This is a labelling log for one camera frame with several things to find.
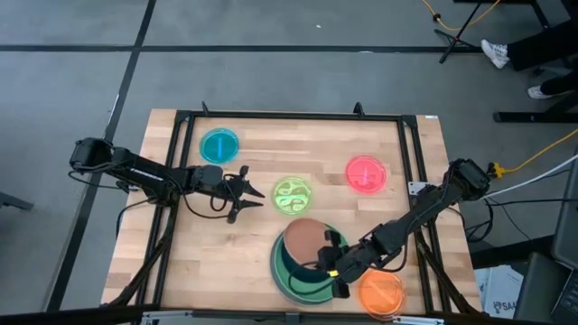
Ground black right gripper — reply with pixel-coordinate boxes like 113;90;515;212
310;228;377;300

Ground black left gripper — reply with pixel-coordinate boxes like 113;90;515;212
197;164;266;226

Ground dark teal plastic plate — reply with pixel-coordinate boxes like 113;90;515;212
280;225;347;285

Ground brown plastic plate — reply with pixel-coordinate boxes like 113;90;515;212
283;218;334;268

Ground small green patterned translucent plate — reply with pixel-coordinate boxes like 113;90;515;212
271;175;313;217

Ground small blue translucent plate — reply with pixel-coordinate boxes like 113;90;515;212
199;127;241;165

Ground small orange translucent plate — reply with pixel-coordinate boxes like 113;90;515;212
357;268;406;320

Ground small red translucent plate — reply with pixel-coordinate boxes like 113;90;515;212
344;154;388;196

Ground large grey plastic plate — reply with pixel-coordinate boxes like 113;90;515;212
269;234;349;307

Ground white printed cardboard box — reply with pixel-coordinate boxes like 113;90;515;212
473;265;525;320

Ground black horizontal beam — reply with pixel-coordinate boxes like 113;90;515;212
0;304;578;325

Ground black equipment case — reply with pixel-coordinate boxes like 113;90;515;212
513;157;578;325

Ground black floor object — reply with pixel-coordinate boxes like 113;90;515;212
0;190;34;213

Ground black furniture base bar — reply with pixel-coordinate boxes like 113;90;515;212
492;89;578;125

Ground black tripod stand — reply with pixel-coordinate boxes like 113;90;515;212
433;0;488;65

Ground person's leg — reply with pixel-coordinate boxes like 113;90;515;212
505;18;578;72
540;67;578;98

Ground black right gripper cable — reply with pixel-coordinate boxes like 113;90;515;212
287;260;338;297

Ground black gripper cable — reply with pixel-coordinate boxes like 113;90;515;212
182;173;238;221
287;260;338;297

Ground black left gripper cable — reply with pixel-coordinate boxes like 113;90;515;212
182;173;238;221

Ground black metal table frame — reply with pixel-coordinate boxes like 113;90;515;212
106;101;482;318

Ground black arm base cable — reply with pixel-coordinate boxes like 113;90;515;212
116;198;153;238

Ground black floor cables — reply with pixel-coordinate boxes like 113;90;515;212
463;196;578;243

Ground yellow extension cable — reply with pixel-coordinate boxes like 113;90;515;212
487;129;578;180

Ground white cable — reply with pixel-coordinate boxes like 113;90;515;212
485;153;578;200

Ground yellow cable with black plug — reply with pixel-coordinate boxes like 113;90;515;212
421;0;501;33

